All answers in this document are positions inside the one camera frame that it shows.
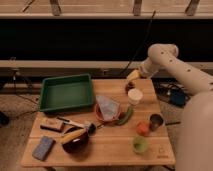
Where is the dark red grapes bunch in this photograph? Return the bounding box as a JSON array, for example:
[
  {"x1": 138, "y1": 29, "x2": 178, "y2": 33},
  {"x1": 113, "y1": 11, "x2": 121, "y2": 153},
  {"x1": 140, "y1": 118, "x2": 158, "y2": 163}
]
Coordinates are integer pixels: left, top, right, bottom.
[{"x1": 125, "y1": 82, "x2": 135, "y2": 94}]

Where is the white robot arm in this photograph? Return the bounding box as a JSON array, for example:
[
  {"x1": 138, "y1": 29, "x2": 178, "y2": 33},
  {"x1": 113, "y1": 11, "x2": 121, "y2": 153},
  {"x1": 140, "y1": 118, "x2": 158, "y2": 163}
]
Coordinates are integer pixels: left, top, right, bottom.
[{"x1": 127, "y1": 43, "x2": 213, "y2": 171}]

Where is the white paper cup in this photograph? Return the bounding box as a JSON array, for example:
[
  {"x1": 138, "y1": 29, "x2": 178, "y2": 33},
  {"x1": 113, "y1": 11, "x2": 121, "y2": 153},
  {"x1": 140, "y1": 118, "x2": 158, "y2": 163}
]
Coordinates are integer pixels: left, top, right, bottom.
[{"x1": 128, "y1": 88, "x2": 143, "y2": 105}]

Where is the green pepper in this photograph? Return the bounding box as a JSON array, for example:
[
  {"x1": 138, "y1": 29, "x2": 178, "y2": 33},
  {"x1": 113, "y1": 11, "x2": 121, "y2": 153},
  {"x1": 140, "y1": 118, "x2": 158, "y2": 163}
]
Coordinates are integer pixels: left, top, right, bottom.
[{"x1": 117, "y1": 106, "x2": 134, "y2": 125}]

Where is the blue power adapter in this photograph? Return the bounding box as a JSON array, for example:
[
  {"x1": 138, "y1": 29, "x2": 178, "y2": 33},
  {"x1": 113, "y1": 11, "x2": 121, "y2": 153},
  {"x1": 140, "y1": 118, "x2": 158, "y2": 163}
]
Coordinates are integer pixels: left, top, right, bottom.
[{"x1": 170, "y1": 91, "x2": 186, "y2": 106}]

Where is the small metal cup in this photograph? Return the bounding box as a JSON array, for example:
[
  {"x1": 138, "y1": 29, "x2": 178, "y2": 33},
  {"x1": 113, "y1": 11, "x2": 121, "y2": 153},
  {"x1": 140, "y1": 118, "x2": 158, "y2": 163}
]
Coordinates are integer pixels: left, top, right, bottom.
[{"x1": 149, "y1": 114, "x2": 164, "y2": 131}]

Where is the orange bowl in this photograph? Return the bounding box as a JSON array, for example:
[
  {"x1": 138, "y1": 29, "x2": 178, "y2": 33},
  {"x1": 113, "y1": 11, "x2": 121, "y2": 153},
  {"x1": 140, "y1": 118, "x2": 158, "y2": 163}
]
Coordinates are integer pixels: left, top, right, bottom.
[{"x1": 94, "y1": 103, "x2": 121, "y2": 122}]

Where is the wooden table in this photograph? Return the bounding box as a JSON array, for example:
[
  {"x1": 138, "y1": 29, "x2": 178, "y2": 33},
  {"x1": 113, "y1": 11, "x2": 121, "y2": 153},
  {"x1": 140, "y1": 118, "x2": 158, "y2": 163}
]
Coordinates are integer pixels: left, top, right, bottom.
[{"x1": 21, "y1": 79, "x2": 175, "y2": 167}]

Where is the orange tomato toy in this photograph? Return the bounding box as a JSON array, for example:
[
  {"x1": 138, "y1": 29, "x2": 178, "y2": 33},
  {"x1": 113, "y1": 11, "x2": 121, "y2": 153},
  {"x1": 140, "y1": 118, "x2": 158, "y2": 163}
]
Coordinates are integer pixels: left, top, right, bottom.
[{"x1": 136, "y1": 121, "x2": 149, "y2": 136}]

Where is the small green cup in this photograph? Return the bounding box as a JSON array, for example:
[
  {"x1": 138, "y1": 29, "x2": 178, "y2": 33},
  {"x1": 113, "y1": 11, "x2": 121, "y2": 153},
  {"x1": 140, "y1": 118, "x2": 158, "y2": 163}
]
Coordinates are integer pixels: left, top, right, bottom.
[{"x1": 133, "y1": 136, "x2": 148, "y2": 154}]

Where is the green plastic tray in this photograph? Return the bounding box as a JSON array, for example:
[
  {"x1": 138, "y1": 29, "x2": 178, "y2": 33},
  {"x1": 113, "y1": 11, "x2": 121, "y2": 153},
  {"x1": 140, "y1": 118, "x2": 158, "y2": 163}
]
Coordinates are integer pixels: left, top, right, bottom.
[{"x1": 39, "y1": 74, "x2": 94, "y2": 114}]

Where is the yellow corn cob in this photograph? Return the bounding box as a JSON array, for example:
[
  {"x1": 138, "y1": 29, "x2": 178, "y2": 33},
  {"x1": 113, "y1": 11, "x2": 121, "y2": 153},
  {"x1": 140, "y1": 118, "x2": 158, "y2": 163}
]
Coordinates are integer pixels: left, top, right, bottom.
[{"x1": 61, "y1": 129, "x2": 86, "y2": 144}]

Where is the dark red bowl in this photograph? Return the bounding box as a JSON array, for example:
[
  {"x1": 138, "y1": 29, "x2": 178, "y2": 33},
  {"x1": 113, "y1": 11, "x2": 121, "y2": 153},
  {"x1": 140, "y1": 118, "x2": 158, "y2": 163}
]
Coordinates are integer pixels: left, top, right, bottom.
[{"x1": 61, "y1": 127, "x2": 89, "y2": 154}]

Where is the wooden brush block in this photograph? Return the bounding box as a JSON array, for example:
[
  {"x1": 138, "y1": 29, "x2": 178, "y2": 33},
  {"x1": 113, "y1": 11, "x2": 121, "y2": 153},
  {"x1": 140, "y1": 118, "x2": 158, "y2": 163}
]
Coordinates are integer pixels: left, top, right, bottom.
[{"x1": 40, "y1": 118, "x2": 63, "y2": 132}]

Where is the blue sponge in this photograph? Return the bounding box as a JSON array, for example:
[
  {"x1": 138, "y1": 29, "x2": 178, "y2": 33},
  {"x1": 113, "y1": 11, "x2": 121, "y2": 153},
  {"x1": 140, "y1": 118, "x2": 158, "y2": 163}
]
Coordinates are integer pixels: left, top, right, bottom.
[{"x1": 32, "y1": 136, "x2": 55, "y2": 161}]

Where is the black cable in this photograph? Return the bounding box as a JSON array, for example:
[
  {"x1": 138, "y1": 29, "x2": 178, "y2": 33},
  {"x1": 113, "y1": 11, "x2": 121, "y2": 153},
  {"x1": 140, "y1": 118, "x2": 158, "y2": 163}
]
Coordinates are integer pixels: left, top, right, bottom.
[{"x1": 118, "y1": 9, "x2": 157, "y2": 76}]

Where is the black handled knife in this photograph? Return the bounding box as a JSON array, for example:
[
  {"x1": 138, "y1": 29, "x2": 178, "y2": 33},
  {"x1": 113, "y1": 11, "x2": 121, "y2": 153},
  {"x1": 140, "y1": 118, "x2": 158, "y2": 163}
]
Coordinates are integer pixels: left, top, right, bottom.
[{"x1": 57, "y1": 117, "x2": 85, "y2": 128}]

